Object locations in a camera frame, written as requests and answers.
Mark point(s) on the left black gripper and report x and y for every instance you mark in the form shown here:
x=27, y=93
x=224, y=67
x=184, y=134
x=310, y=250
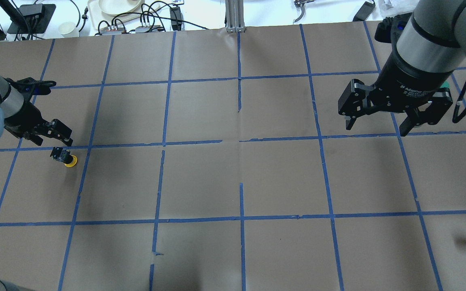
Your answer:
x=23, y=119

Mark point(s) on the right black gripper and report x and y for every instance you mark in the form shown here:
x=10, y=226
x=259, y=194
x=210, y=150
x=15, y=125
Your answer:
x=407, y=83

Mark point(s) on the yellow push button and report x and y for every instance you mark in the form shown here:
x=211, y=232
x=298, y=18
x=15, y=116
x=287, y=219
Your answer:
x=64, y=156

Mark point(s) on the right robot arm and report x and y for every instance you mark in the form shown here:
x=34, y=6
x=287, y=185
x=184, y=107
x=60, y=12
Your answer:
x=427, y=47

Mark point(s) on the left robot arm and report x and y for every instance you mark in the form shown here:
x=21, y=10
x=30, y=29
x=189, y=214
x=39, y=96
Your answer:
x=11, y=100

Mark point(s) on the green push button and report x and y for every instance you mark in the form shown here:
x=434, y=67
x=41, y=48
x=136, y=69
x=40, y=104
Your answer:
x=445, y=85

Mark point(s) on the white paper cup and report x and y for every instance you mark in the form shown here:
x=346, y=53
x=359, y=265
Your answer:
x=68, y=30

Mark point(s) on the black power adapter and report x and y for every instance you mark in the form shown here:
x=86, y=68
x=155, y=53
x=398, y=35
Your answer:
x=365, y=10

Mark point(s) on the beige tray with plate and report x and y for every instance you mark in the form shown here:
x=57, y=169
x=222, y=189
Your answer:
x=107, y=9

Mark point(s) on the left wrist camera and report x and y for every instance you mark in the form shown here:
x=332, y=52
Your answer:
x=32, y=86

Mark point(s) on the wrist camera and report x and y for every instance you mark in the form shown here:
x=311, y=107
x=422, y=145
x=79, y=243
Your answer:
x=32, y=86
x=389, y=29

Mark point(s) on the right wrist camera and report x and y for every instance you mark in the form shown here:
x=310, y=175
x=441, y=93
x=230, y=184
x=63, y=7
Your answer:
x=389, y=29

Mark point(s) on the aluminium frame post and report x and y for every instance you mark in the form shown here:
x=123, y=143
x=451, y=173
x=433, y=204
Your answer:
x=235, y=16

